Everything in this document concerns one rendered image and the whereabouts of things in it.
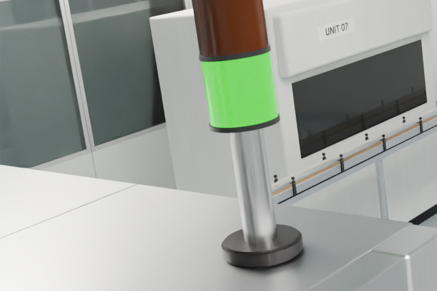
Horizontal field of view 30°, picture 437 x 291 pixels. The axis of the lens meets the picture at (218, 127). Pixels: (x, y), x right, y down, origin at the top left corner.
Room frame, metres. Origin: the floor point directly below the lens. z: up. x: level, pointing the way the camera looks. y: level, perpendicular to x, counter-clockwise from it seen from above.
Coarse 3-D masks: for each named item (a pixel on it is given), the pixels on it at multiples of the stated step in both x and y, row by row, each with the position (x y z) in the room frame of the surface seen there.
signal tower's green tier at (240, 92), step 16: (208, 64) 0.55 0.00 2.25; (224, 64) 0.55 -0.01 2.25; (240, 64) 0.54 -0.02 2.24; (256, 64) 0.55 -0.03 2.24; (208, 80) 0.56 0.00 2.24; (224, 80) 0.55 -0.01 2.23; (240, 80) 0.54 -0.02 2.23; (256, 80) 0.55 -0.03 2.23; (272, 80) 0.56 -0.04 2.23; (208, 96) 0.56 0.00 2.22; (224, 96) 0.55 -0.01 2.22; (240, 96) 0.54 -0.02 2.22; (256, 96) 0.55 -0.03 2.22; (272, 96) 0.56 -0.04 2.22; (224, 112) 0.55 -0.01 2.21; (240, 112) 0.54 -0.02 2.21; (256, 112) 0.55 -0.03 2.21; (272, 112) 0.55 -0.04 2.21
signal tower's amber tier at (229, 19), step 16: (192, 0) 0.56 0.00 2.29; (208, 0) 0.55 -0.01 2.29; (224, 0) 0.54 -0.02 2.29; (240, 0) 0.55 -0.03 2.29; (256, 0) 0.55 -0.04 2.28; (208, 16) 0.55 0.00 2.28; (224, 16) 0.54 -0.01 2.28; (240, 16) 0.55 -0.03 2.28; (256, 16) 0.55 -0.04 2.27; (208, 32) 0.55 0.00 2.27; (224, 32) 0.55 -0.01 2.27; (240, 32) 0.55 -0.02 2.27; (256, 32) 0.55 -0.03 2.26; (208, 48) 0.55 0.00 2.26; (224, 48) 0.55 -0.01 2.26; (240, 48) 0.54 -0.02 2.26; (256, 48) 0.55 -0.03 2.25
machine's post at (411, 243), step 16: (400, 240) 0.55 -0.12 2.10; (416, 240) 0.55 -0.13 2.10; (432, 240) 0.55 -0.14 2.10; (400, 256) 0.53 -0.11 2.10; (416, 256) 0.53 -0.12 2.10; (432, 256) 0.55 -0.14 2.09; (416, 272) 0.53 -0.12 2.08; (432, 272) 0.54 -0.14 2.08; (416, 288) 0.53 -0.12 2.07; (432, 288) 0.54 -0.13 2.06
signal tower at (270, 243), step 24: (264, 48) 0.55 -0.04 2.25; (240, 144) 0.56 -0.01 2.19; (264, 144) 0.56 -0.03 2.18; (240, 168) 0.56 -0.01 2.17; (264, 168) 0.56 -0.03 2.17; (240, 192) 0.56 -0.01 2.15; (264, 192) 0.56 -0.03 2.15; (264, 216) 0.56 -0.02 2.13; (240, 240) 0.57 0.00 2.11; (264, 240) 0.56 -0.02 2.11; (288, 240) 0.55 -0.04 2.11; (240, 264) 0.55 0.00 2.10; (264, 264) 0.54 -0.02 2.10
